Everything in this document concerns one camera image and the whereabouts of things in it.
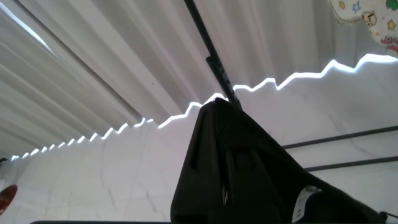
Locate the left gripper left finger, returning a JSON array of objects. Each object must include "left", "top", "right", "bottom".
[{"left": 170, "top": 103, "right": 223, "bottom": 223}]

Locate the white curtain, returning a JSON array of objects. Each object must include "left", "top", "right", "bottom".
[{"left": 0, "top": 0, "right": 398, "bottom": 162}]

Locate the black clothes rack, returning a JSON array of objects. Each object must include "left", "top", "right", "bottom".
[{"left": 183, "top": 0, "right": 398, "bottom": 173}]

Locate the red round object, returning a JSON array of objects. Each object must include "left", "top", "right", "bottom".
[{"left": 0, "top": 184, "right": 19, "bottom": 217}]

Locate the black garment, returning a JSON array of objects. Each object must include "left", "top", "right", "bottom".
[{"left": 205, "top": 96, "right": 388, "bottom": 224}]

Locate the cream printed garment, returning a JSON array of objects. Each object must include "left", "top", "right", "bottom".
[{"left": 328, "top": 0, "right": 398, "bottom": 58}]

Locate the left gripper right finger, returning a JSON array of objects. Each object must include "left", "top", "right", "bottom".
[{"left": 224, "top": 150, "right": 289, "bottom": 223}]

